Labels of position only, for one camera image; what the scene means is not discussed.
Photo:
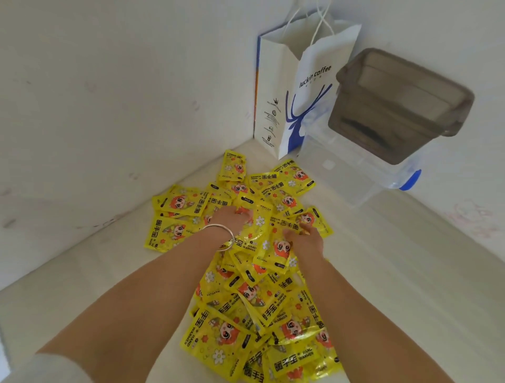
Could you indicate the person's left hand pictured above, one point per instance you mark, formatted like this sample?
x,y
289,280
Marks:
x,y
230,219

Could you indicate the white blue-deer paper bag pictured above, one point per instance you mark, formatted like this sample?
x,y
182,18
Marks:
x,y
284,79

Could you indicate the person's left forearm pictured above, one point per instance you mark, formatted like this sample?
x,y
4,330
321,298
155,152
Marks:
x,y
138,315

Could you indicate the clear blue-latch storage box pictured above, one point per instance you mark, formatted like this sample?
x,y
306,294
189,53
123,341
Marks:
x,y
347,173

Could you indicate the person's right hand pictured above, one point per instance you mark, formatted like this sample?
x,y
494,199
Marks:
x,y
309,246

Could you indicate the brown translucent plastic box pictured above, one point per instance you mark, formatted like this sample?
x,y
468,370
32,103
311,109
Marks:
x,y
394,118

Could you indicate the person's right forearm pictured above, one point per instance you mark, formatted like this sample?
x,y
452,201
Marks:
x,y
367,327

